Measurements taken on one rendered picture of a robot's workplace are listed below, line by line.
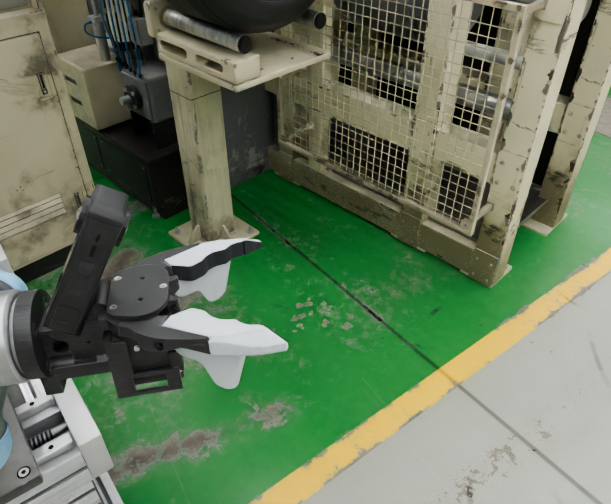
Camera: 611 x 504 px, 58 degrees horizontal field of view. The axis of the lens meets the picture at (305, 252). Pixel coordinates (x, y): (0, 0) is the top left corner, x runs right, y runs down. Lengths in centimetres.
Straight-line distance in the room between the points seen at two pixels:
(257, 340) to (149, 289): 11
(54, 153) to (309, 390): 116
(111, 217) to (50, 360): 15
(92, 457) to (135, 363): 45
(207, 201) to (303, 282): 47
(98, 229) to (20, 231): 174
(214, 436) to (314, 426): 28
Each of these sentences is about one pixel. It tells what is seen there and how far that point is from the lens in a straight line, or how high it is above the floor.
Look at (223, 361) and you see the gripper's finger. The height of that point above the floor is 105.
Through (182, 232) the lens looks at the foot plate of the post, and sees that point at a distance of 231.
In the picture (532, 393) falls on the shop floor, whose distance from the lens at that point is 184.
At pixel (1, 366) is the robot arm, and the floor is 105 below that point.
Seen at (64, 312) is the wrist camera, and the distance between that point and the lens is 45.
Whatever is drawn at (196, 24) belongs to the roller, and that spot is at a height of 92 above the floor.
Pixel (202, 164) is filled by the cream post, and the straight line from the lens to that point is 202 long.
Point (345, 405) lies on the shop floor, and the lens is 169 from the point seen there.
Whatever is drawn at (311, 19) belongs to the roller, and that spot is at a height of 91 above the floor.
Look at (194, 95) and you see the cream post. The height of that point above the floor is 63.
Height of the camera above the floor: 137
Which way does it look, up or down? 39 degrees down
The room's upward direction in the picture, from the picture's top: straight up
